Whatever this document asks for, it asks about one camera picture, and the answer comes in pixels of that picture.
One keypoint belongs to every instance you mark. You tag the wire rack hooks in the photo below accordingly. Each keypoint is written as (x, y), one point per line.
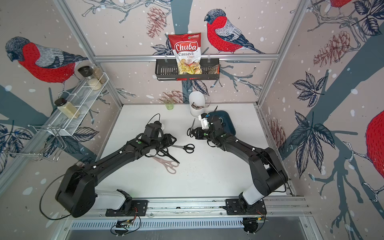
(35, 143)

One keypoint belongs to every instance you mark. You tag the yellow spice jar on shelf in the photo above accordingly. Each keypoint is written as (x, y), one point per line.
(67, 108)

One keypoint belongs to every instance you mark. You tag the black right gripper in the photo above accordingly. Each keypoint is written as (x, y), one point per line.
(198, 135)

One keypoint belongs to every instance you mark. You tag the white wire wall shelf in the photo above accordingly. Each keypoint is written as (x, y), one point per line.
(82, 98)

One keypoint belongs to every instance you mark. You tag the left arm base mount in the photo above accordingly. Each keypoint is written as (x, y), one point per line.
(130, 208)

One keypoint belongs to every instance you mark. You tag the black wall basket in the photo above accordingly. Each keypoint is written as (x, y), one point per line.
(171, 70)

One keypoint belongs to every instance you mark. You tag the circuit board with wires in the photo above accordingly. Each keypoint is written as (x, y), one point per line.
(124, 227)

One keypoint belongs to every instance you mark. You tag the pink kitchen scissors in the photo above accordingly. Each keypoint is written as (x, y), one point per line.
(169, 165)

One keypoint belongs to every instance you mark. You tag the white cylindrical utensil holder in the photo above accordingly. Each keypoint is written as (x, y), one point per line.
(197, 103)

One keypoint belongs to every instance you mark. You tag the glass jar behind on shelf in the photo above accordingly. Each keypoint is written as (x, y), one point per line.
(99, 74)

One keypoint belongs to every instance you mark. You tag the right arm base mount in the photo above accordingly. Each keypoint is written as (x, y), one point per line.
(240, 207)

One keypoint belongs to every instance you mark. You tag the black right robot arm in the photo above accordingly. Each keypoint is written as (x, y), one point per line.
(267, 171)

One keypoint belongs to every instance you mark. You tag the teal plastic storage box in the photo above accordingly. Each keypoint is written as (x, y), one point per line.
(225, 121)

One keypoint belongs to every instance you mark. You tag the green glass cup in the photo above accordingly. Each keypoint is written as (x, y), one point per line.
(169, 103)

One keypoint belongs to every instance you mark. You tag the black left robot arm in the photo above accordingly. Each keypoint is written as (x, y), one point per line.
(77, 192)

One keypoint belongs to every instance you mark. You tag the black-lid spice jar on shelf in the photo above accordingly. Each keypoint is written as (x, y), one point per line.
(91, 80)

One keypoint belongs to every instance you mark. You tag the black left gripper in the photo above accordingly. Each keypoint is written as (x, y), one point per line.
(169, 140)

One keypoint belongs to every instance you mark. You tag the red Chuba chips bag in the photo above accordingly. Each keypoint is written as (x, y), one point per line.
(187, 50)

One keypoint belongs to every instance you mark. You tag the large black scissors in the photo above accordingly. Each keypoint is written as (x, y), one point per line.
(165, 153)

